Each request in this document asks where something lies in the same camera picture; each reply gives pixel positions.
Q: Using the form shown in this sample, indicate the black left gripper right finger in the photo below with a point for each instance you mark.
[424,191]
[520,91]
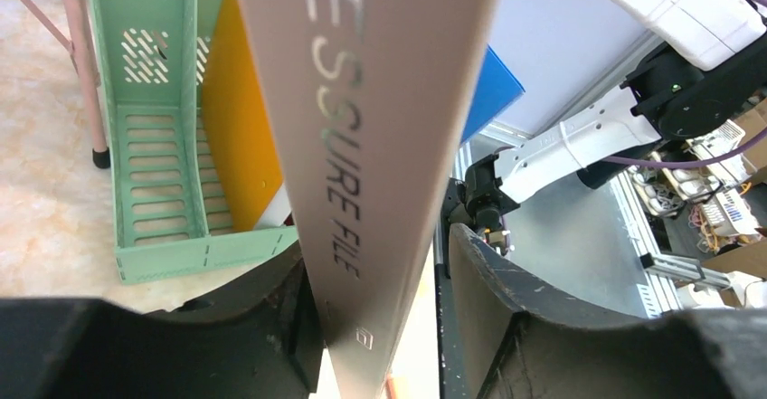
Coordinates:
[524,338]

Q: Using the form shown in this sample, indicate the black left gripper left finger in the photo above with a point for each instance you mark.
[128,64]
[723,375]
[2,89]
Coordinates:
[257,336]

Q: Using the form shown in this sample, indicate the orange folder binder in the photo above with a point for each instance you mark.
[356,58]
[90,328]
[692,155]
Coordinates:
[238,129]

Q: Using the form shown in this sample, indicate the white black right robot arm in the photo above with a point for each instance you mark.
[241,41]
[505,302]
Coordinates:
[711,59]

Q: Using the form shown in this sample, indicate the blue file folder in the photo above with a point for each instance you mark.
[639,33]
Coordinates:
[496,89]

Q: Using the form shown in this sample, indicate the green plastic file rack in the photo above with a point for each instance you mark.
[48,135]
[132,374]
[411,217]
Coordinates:
[170,215]

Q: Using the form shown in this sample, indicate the pink music stand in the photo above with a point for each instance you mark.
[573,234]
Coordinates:
[44,121]

